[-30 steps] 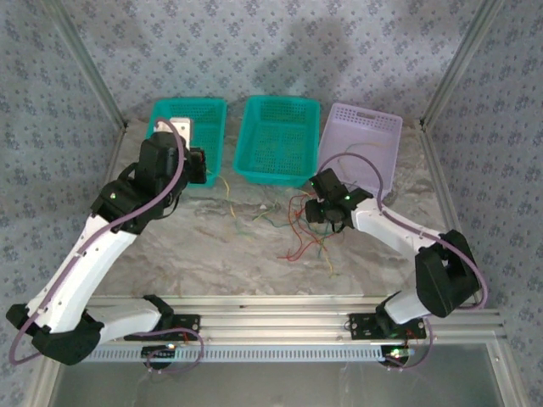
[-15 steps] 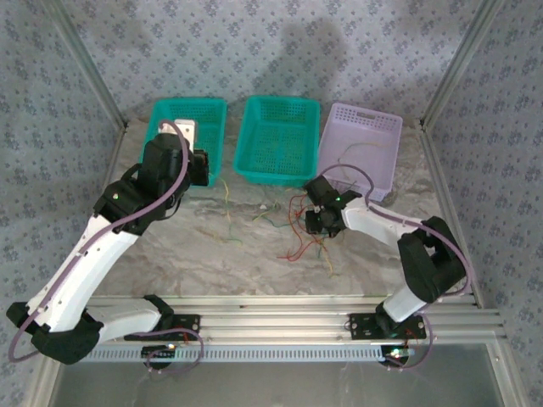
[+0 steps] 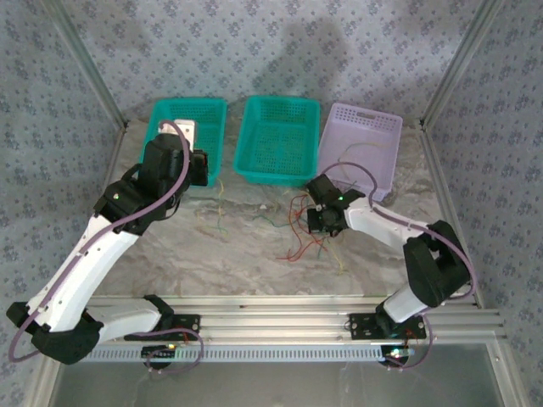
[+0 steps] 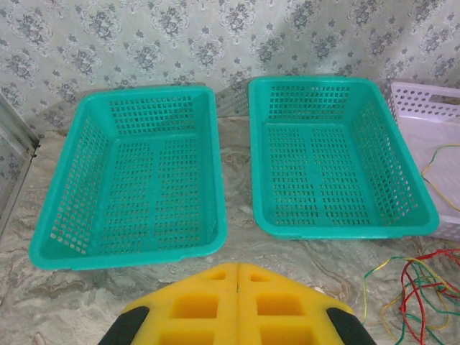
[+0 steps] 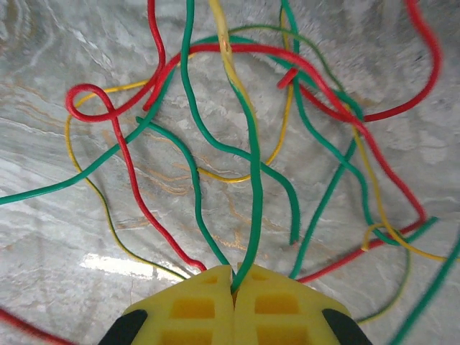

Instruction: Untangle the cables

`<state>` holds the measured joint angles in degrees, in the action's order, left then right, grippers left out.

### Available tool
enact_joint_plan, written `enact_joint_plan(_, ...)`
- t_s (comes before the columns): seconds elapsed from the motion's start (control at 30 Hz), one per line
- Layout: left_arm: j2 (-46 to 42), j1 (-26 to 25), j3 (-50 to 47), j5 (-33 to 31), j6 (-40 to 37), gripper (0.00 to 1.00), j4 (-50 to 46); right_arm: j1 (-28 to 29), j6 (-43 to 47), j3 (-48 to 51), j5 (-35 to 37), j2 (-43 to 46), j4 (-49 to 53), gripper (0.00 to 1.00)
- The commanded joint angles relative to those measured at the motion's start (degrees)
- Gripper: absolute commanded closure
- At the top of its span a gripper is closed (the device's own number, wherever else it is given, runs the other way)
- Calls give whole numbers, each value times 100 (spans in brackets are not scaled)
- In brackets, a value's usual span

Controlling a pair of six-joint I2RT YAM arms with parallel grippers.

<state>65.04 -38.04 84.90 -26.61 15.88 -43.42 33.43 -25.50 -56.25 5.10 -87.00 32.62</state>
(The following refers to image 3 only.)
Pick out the thin red cable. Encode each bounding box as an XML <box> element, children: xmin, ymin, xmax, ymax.
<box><xmin>275</xmin><ymin>228</ymin><xmax>330</xmax><ymax>262</ymax></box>
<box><xmin>288</xmin><ymin>191</ymin><xmax>317</xmax><ymax>233</ymax></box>

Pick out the pile of coloured wires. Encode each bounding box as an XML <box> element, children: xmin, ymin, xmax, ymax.
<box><xmin>253</xmin><ymin>211</ymin><xmax>313</xmax><ymax>230</ymax></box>

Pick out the thin green cable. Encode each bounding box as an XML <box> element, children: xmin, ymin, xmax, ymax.
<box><xmin>193</xmin><ymin>209</ymin><xmax>230</xmax><ymax>237</ymax></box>

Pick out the teal plastic mesh basket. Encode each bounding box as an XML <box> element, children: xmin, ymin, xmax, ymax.
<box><xmin>143</xmin><ymin>98</ymin><xmax>229</xmax><ymax>189</ymax></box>
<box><xmin>232</xmin><ymin>95</ymin><xmax>322</xmax><ymax>190</ymax></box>

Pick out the lilac plastic mesh basket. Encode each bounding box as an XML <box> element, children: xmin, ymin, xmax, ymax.
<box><xmin>313</xmin><ymin>102</ymin><xmax>403</xmax><ymax>200</ymax></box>

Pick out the black controller board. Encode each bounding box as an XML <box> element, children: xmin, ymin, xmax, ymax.
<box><xmin>380</xmin><ymin>345</ymin><xmax>415</xmax><ymax>366</ymax></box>
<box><xmin>141</xmin><ymin>344</ymin><xmax>179</xmax><ymax>360</ymax></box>

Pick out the grey metal base sheet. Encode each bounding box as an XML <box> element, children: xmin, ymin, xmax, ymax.
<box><xmin>46</xmin><ymin>343</ymin><xmax>517</xmax><ymax>407</ymax></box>

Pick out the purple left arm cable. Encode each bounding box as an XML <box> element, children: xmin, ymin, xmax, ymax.
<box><xmin>8</xmin><ymin>120</ymin><xmax>192</xmax><ymax>364</ymax></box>

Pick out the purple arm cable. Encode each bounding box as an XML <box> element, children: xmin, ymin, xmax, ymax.
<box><xmin>316</xmin><ymin>162</ymin><xmax>480</xmax><ymax>298</ymax></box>
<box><xmin>8</xmin><ymin>120</ymin><xmax>192</xmax><ymax>364</ymax></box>

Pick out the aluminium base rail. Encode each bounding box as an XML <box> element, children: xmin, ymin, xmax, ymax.
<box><xmin>84</xmin><ymin>294</ymin><xmax>508</xmax><ymax>353</ymax></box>

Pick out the aluminium frame post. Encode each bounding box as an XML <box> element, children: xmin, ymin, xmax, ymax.
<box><xmin>42</xmin><ymin>0</ymin><xmax>130</xmax><ymax>130</ymax></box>
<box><xmin>419</xmin><ymin>0</ymin><xmax>506</xmax><ymax>130</ymax></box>

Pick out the slotted grey cable duct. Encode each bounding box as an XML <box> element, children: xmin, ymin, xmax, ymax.
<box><xmin>80</xmin><ymin>343</ymin><xmax>411</xmax><ymax>365</ymax></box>

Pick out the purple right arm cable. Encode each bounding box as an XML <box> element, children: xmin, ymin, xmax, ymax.
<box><xmin>316</xmin><ymin>162</ymin><xmax>480</xmax><ymax>298</ymax></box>

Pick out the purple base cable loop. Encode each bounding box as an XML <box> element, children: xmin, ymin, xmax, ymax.
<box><xmin>388</xmin><ymin>315</ymin><xmax>438</xmax><ymax>372</ymax></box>
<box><xmin>143</xmin><ymin>326</ymin><xmax>205</xmax><ymax>376</ymax></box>

